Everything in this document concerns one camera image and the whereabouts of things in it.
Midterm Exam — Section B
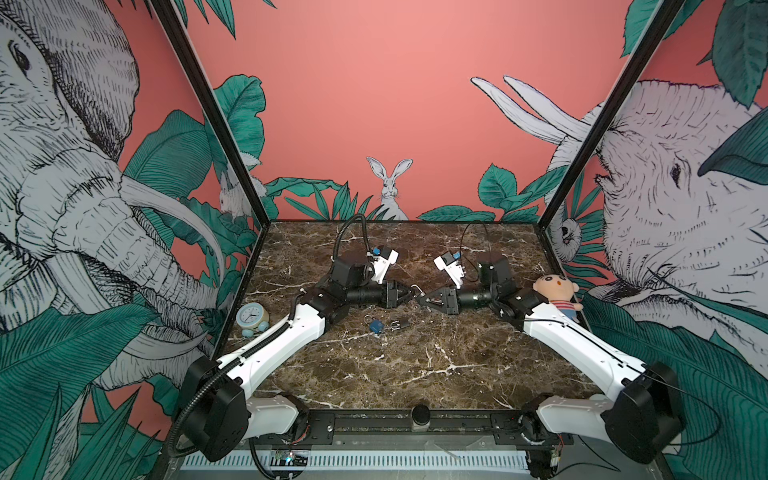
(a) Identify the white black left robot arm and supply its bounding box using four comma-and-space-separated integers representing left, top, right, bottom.
163, 247, 413, 462

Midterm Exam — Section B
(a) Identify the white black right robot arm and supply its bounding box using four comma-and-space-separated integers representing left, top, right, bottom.
418, 252, 686, 464

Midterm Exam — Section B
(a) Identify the small black padlock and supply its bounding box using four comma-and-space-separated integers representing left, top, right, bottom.
410, 284, 425, 299

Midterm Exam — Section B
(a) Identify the blue padlock with keys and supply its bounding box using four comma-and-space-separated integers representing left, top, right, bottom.
368, 319, 411, 335

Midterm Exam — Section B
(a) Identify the plush doll striped shirt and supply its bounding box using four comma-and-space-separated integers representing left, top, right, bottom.
533, 274, 583, 321

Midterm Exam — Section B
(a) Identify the small teal alarm clock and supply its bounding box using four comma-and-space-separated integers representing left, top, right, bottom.
236, 302, 270, 338

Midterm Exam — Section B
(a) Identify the white ventilated strip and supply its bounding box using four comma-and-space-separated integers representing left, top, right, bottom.
179, 449, 530, 473

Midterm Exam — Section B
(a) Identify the green circuit board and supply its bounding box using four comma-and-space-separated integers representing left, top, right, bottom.
270, 450, 309, 470

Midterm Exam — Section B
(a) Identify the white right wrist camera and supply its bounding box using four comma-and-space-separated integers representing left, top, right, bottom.
434, 251, 465, 289

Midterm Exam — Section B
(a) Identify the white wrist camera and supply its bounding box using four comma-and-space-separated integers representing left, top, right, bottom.
434, 251, 465, 289
370, 246, 399, 284

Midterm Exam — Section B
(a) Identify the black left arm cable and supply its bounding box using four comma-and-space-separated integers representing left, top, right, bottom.
333, 213, 374, 265

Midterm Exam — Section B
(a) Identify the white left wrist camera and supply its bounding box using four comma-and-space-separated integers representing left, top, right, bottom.
370, 246, 399, 284

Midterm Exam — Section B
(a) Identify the black knob on rail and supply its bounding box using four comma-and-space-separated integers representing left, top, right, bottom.
410, 404, 431, 432

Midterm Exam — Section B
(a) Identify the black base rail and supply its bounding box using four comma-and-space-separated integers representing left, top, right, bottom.
299, 409, 574, 449

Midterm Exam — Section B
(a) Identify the black right corner frame post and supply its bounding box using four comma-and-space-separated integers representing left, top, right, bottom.
538, 0, 686, 229

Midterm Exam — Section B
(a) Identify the black corner frame post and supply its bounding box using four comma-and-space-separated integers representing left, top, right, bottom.
149, 0, 270, 228
538, 0, 686, 229

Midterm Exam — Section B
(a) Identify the black left corner frame post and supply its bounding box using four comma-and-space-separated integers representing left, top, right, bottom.
149, 0, 270, 228

